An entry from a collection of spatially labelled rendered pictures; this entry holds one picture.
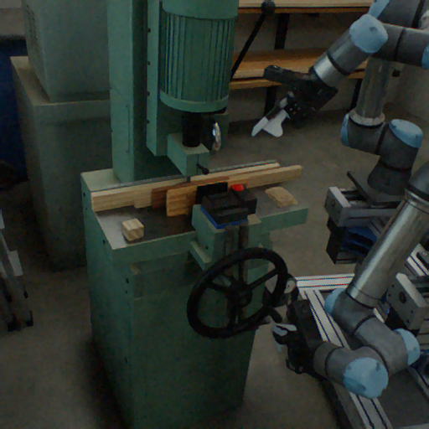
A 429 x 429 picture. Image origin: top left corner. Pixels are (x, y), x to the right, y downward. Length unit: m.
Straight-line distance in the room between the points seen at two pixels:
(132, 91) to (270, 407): 1.30
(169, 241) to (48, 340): 1.10
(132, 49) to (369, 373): 0.98
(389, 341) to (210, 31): 0.78
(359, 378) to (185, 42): 0.80
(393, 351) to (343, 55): 0.63
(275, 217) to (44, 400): 1.16
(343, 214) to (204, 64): 0.85
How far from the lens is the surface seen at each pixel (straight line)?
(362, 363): 1.04
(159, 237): 1.26
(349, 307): 1.15
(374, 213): 1.84
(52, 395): 2.07
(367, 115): 1.74
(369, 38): 1.12
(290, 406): 2.07
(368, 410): 1.86
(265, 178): 1.52
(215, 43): 1.18
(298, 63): 3.88
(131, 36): 1.38
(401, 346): 1.12
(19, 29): 2.91
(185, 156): 1.30
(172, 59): 1.20
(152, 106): 1.38
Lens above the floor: 1.65
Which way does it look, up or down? 34 degrees down
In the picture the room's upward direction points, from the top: 6 degrees clockwise
